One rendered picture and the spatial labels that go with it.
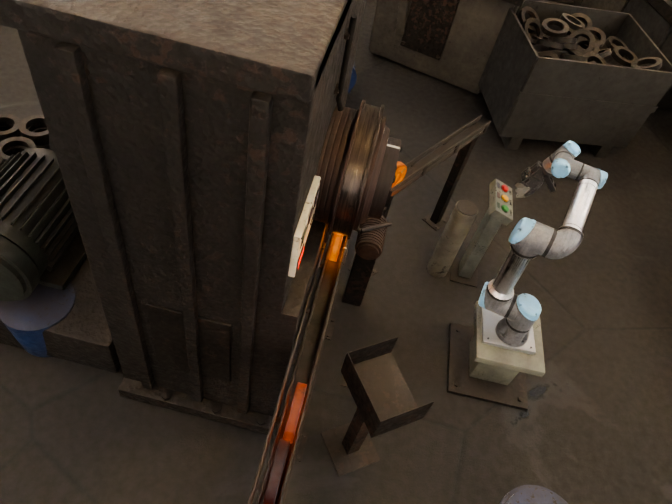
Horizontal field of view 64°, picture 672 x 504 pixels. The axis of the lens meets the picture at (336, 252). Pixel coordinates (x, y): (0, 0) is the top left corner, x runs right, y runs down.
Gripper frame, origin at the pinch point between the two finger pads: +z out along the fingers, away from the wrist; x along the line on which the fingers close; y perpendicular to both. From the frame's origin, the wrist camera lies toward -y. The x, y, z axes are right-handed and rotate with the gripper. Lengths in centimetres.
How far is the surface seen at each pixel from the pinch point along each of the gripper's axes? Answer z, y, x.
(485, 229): 28.8, -4.0, -2.1
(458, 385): 64, -18, 69
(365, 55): 100, 63, -216
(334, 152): -25, 101, 71
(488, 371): 52, -26, 62
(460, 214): 25.4, 14.7, 1.7
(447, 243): 45.9, 6.9, 2.2
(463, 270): 61, -16, -2
